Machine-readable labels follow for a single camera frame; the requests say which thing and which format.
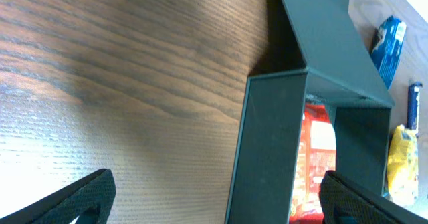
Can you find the red snack bag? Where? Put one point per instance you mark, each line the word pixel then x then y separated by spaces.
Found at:
pixel 316 155

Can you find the dark green gift box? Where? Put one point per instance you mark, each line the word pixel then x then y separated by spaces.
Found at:
pixel 314 102

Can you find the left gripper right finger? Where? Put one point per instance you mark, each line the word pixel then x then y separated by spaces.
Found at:
pixel 344 201

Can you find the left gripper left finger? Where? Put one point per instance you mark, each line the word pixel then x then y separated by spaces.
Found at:
pixel 87 200

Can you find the yellow snack bag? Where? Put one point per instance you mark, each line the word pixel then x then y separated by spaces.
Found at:
pixel 402 167

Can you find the blue cookie packet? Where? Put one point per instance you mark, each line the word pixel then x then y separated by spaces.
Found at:
pixel 386 48

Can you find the purple Dairy Milk bar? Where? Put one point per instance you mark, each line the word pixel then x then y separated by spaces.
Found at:
pixel 413 106

